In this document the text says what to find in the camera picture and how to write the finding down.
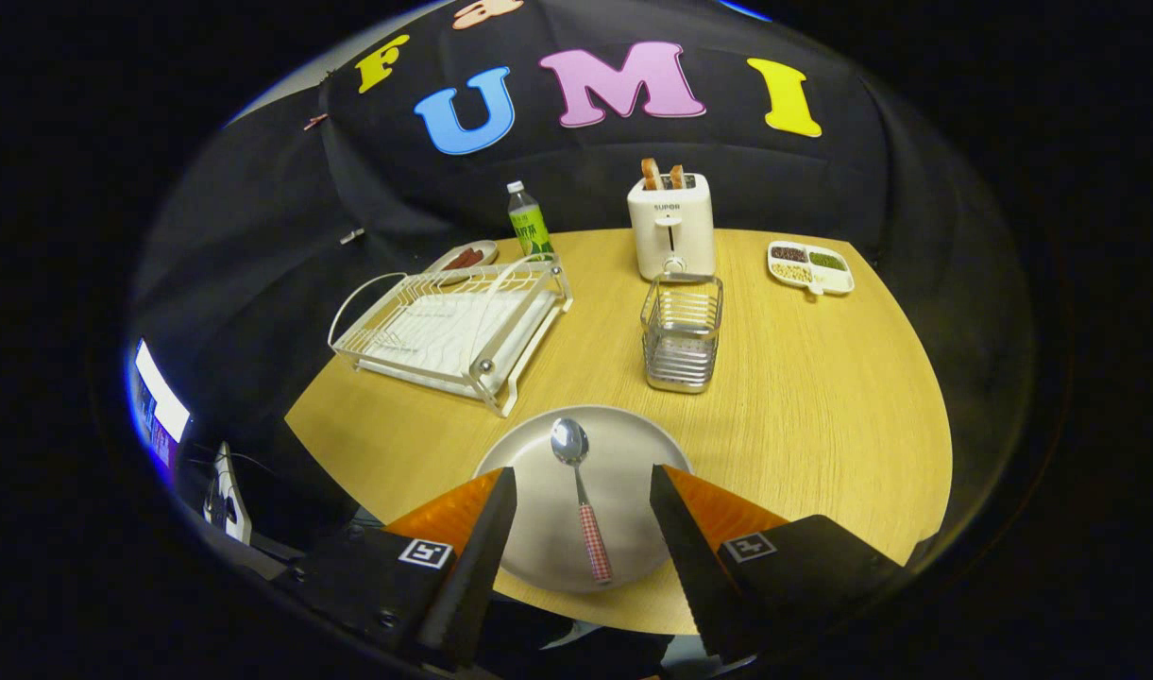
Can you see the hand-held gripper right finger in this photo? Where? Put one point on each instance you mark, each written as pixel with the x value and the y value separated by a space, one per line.
pixel 694 567

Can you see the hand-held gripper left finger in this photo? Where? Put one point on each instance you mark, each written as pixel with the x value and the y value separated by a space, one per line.
pixel 472 576

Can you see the beige round plate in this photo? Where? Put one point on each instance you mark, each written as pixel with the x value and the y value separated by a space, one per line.
pixel 623 472

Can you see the white divided dish with beans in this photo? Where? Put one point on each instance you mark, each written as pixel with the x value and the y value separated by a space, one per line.
pixel 836 280

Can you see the small beige plate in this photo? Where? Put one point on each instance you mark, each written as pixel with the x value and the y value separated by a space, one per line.
pixel 486 249

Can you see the brown meat piece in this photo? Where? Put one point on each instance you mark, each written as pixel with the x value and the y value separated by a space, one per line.
pixel 457 261
pixel 471 255

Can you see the white toaster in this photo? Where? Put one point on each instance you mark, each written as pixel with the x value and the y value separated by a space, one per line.
pixel 670 236

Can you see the green label drink bottle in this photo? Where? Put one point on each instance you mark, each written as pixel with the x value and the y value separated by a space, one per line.
pixel 531 229

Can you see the lit computer screen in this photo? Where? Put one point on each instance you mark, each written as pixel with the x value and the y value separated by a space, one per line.
pixel 161 406

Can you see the white clip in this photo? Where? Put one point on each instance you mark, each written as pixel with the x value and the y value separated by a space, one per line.
pixel 352 235

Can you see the toasted bread slice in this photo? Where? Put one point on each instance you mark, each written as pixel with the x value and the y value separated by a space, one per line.
pixel 651 174
pixel 676 177

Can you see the black backdrop cloth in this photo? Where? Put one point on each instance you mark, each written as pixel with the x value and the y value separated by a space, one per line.
pixel 576 179

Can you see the reddish clothes peg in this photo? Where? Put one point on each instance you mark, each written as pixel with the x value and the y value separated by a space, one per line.
pixel 314 121

